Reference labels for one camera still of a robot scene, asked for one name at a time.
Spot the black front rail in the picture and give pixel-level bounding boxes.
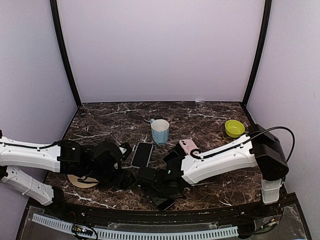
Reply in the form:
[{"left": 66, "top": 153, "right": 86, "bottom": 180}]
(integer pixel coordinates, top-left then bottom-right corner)
[{"left": 57, "top": 202, "right": 284, "bottom": 225}]

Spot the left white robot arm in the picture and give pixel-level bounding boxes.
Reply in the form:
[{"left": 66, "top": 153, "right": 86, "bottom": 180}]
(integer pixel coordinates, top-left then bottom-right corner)
[{"left": 0, "top": 136, "right": 135, "bottom": 218}]

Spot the beige round plate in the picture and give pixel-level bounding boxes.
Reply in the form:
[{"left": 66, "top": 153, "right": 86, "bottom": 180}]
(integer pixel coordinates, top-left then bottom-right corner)
[{"left": 67, "top": 174, "right": 100, "bottom": 189}]

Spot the black frame post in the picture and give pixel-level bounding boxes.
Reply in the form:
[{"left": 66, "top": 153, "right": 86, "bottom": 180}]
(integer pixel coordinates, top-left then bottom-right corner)
[
  {"left": 49, "top": 0, "right": 82, "bottom": 108},
  {"left": 241, "top": 0, "right": 272, "bottom": 108}
]

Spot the pink phone case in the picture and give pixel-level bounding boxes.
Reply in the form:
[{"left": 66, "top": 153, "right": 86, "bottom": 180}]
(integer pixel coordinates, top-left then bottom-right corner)
[{"left": 179, "top": 139, "right": 199, "bottom": 155}]

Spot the white slotted cable duct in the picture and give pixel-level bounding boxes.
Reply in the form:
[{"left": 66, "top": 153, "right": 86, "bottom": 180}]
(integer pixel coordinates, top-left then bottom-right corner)
[{"left": 31, "top": 213, "right": 239, "bottom": 240}]

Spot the lime green bowl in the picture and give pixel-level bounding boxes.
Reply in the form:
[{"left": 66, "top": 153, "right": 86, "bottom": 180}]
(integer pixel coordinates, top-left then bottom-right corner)
[{"left": 224, "top": 119, "right": 245, "bottom": 138}]

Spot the right black frame post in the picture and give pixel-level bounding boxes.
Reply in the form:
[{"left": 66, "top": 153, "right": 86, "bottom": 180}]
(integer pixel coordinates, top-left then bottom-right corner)
[{"left": 241, "top": 0, "right": 272, "bottom": 108}]

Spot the left black frame post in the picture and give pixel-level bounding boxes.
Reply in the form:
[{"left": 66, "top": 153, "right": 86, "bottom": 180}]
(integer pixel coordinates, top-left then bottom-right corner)
[{"left": 49, "top": 0, "right": 82, "bottom": 108}]

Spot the black phone case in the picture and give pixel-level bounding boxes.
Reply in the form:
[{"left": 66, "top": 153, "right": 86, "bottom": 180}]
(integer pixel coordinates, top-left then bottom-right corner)
[{"left": 149, "top": 196, "right": 175, "bottom": 212}]

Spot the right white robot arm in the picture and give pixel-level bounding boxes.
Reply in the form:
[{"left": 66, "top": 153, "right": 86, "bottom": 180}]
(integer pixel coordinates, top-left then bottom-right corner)
[{"left": 137, "top": 124, "right": 290, "bottom": 217}]

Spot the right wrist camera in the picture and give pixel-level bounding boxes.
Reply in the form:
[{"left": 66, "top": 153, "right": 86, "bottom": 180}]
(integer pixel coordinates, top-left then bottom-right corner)
[{"left": 136, "top": 167, "right": 163, "bottom": 187}]

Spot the blue ceramic mug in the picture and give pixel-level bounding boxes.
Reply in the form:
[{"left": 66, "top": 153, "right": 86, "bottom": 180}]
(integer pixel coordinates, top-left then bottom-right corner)
[{"left": 150, "top": 119, "right": 170, "bottom": 145}]

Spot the dark smartphone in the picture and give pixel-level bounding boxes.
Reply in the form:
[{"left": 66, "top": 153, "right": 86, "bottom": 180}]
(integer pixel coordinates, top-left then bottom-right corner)
[
  {"left": 163, "top": 150, "right": 180, "bottom": 164},
  {"left": 156, "top": 198, "right": 175, "bottom": 212}
]

